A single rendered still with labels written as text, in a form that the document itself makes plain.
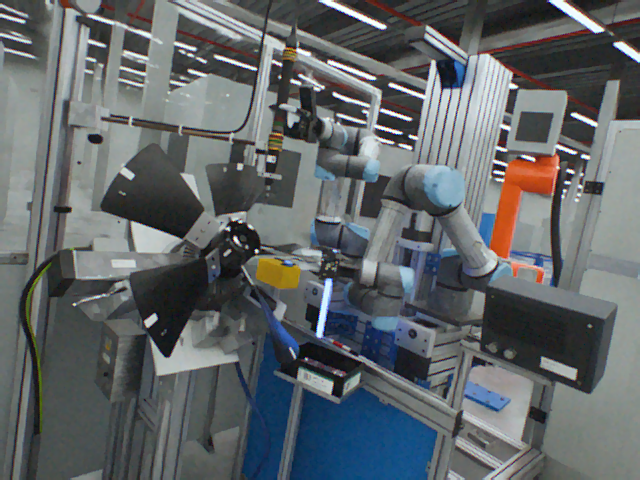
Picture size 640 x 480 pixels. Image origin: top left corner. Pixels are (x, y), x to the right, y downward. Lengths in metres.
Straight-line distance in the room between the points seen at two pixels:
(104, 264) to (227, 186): 0.45
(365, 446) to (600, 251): 1.63
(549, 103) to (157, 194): 4.36
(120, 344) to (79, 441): 0.75
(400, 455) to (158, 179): 1.08
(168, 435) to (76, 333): 0.63
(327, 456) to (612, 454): 1.56
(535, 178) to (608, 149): 2.37
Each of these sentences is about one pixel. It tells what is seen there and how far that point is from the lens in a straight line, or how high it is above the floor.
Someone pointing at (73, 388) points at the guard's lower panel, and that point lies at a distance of 2.03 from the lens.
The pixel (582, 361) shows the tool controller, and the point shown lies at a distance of 1.16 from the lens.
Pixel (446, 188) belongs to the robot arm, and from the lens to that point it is 1.26.
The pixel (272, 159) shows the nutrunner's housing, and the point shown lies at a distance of 1.27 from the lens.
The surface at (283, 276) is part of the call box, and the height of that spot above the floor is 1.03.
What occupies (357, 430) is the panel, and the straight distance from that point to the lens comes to 1.58.
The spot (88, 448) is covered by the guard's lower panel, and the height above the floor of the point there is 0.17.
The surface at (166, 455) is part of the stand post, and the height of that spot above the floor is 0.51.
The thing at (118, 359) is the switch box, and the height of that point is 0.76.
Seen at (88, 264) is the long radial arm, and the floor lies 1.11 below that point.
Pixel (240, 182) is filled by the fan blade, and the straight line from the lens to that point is 1.40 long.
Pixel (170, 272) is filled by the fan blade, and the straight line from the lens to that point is 1.05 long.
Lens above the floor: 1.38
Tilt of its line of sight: 6 degrees down
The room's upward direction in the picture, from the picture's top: 10 degrees clockwise
